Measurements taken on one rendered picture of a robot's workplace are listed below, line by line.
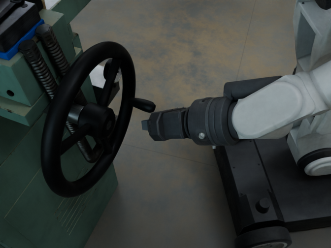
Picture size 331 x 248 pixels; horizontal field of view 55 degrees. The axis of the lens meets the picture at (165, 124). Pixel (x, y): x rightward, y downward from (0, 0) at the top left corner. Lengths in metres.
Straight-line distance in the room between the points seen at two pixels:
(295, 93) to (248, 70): 1.43
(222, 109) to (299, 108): 0.13
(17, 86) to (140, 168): 0.99
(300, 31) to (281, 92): 0.41
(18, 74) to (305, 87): 0.41
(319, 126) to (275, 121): 0.50
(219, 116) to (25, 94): 0.31
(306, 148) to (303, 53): 0.37
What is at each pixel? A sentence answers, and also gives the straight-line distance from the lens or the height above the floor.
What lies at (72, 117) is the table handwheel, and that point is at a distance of 0.60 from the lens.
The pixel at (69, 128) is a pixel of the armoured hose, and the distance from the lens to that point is 0.65.
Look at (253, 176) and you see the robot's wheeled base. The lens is 1.26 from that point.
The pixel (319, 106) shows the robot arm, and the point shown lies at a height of 0.93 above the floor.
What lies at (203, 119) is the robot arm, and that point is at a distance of 0.55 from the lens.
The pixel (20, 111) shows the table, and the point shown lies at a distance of 0.57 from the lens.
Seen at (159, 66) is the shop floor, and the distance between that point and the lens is 1.86.
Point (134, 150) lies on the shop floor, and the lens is 1.51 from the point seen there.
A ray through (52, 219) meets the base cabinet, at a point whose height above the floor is 0.38.
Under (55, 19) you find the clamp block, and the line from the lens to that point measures 0.57.
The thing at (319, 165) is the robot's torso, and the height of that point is 0.31.
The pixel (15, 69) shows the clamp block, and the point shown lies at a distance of 0.51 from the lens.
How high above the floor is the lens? 1.27
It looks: 53 degrees down
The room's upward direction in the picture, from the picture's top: straight up
